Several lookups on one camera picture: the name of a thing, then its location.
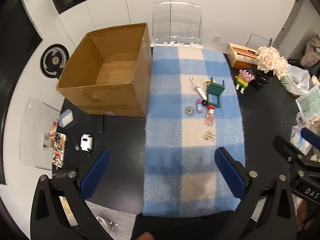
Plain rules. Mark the blue and cream checked blanket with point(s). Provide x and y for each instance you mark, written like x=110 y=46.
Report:
x=190 y=155

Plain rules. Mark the white cloth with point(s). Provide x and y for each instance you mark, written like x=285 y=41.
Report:
x=185 y=44

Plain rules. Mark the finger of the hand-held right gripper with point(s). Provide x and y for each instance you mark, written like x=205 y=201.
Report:
x=311 y=137
x=285 y=146

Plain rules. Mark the small white device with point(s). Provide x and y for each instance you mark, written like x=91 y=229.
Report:
x=86 y=142

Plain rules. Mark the clear perfume bottle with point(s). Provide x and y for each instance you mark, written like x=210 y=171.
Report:
x=210 y=118

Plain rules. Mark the cream rose bouquet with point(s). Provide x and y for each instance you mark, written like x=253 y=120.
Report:
x=268 y=58

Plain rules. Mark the white plastic bag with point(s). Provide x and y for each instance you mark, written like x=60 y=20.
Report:
x=297 y=80

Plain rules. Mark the orange cardboard product box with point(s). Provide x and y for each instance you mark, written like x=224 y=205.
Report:
x=240 y=55

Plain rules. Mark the person's right hand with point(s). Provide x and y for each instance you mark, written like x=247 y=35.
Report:
x=305 y=216

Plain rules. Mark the phone with colourful case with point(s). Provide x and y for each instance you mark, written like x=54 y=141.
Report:
x=59 y=150

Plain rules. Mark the black vase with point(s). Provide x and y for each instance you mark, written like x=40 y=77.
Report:
x=261 y=81

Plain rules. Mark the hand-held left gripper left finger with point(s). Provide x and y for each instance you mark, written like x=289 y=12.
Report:
x=96 y=172

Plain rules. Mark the white wall socket with plug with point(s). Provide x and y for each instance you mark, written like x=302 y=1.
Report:
x=46 y=141

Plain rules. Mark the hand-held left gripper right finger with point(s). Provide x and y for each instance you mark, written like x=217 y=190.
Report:
x=230 y=172

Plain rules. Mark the black electric fan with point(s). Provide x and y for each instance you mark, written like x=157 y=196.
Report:
x=54 y=60

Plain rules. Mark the brown cardboard box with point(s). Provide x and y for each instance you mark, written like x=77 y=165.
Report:
x=100 y=97

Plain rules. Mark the beige jacket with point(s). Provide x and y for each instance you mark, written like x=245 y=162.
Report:
x=311 y=52

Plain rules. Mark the round metal disc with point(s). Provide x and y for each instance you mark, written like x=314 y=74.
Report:
x=190 y=111

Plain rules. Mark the gold binder clip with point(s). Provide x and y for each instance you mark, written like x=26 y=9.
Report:
x=212 y=138
x=207 y=135

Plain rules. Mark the plastic wrapped tissue pack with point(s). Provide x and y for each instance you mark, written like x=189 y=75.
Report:
x=298 y=140

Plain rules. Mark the red printed snack package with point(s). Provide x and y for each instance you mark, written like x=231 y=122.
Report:
x=53 y=131

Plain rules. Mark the green printed paper package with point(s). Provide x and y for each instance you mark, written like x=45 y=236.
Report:
x=308 y=102

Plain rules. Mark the clear plastic box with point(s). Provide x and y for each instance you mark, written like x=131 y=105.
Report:
x=66 y=118

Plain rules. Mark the transparent plastic chair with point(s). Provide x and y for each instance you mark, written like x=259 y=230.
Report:
x=35 y=135
x=175 y=17
x=260 y=40

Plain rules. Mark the small bottle with pink cap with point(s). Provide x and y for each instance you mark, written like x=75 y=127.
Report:
x=199 y=107

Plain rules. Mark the black slatted wall panel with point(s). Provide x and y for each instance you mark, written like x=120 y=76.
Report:
x=15 y=80

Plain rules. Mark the cartoon boy figure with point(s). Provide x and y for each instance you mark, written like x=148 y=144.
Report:
x=243 y=78

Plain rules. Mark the green toy chair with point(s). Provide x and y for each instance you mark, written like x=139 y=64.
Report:
x=215 y=90

